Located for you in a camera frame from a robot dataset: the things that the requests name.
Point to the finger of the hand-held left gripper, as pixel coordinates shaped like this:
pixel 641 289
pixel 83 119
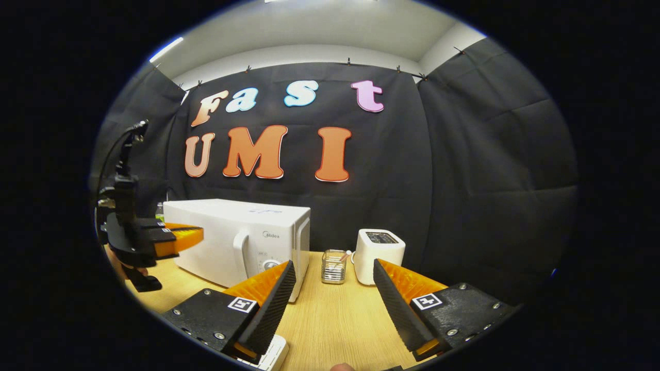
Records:
pixel 178 241

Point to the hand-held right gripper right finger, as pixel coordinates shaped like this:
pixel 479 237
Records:
pixel 397 309

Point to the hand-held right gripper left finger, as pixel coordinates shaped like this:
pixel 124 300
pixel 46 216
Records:
pixel 270 309

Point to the white microwave oven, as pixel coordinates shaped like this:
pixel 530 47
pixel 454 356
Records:
pixel 216 232

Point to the green label bottle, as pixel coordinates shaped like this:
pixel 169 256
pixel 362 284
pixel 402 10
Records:
pixel 160 210

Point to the white plate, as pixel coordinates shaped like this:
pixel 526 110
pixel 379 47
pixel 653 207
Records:
pixel 273 355

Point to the white toaster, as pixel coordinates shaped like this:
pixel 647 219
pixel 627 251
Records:
pixel 379 257

